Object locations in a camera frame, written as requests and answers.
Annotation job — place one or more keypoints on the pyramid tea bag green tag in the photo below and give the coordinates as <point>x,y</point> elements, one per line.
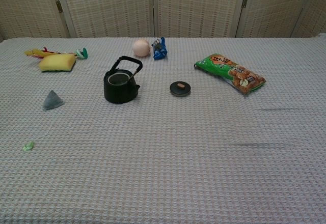
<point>52,100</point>

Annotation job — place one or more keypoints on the black teapot lid brown knob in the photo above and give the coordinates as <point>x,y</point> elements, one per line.
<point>180,89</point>

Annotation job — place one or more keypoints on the green orange snack bag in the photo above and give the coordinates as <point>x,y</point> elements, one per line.
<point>229,72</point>

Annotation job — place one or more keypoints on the grey woven tablecloth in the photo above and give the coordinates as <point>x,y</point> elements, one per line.
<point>163,145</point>

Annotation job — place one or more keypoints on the blue snack packet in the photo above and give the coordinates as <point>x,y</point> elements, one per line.
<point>159,51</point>

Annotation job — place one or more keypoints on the pink peach ball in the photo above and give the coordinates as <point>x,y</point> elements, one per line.
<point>141,48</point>

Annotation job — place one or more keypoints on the green white small tube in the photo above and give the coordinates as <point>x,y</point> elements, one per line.
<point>82,53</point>

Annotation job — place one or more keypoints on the woven folding screen panel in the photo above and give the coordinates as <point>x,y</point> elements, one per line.
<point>272,7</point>
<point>107,7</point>
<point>198,7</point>
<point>28,7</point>
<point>314,17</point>

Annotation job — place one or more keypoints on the yellow sponge green base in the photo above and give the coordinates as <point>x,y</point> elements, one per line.
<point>57,62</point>

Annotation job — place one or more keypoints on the brass screen hinge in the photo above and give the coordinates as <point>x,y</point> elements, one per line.
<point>245,1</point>
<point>59,6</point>

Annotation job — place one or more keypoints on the yellow red toy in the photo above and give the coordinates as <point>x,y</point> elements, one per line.
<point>38,53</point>

